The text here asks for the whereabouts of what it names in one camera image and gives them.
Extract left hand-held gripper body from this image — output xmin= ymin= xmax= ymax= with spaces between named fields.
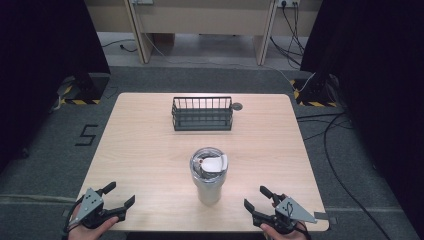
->
xmin=68 ymin=187 xmax=127 ymax=230

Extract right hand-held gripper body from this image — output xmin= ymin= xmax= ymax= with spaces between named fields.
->
xmin=252 ymin=196 xmax=318 ymax=235

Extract person's right hand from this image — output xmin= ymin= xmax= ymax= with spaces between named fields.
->
xmin=259 ymin=222 xmax=308 ymax=240

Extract person's left hand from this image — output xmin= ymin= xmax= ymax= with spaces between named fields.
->
xmin=67 ymin=203 xmax=120 ymax=240

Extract grey tape patch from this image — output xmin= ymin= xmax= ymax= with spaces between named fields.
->
xmin=313 ymin=211 xmax=338 ymax=225

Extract steel tumbler with clear lid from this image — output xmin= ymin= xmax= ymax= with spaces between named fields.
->
xmin=189 ymin=147 xmax=230 ymax=206

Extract stand base with hazard tape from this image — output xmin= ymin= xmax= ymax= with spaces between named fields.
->
xmin=289 ymin=77 xmax=340 ymax=108
xmin=55 ymin=72 xmax=112 ymax=106

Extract black curtain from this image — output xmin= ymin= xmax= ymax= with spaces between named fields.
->
xmin=0 ymin=0 xmax=112 ymax=174
xmin=299 ymin=0 xmax=424 ymax=234

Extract beige wooden desk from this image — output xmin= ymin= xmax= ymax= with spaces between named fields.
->
xmin=83 ymin=0 xmax=324 ymax=66

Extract right hand-held gripper black cable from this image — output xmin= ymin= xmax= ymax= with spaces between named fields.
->
xmin=294 ymin=220 xmax=313 ymax=240

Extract hand-held gripper black cable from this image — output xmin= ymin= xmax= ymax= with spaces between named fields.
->
xmin=61 ymin=195 xmax=86 ymax=236
xmin=294 ymin=220 xmax=313 ymax=240

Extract left hand-held gripper black cable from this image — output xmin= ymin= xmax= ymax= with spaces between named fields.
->
xmin=61 ymin=195 xmax=86 ymax=236

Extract long black floor cable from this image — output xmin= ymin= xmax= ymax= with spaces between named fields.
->
xmin=323 ymin=113 xmax=395 ymax=240

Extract black floor cables by table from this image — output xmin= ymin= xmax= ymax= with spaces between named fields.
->
xmin=295 ymin=112 xmax=355 ymax=142

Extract black wire rack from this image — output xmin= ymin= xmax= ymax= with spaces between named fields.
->
xmin=171 ymin=96 xmax=234 ymax=132

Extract short black floor cable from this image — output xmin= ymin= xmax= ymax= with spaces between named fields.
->
xmin=101 ymin=38 xmax=139 ymax=54

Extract bundle of black hanging cables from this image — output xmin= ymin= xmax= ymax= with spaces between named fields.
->
xmin=269 ymin=1 xmax=306 ymax=68

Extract white wall socket strip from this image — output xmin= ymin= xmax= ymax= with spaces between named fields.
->
xmin=276 ymin=0 xmax=302 ymax=8

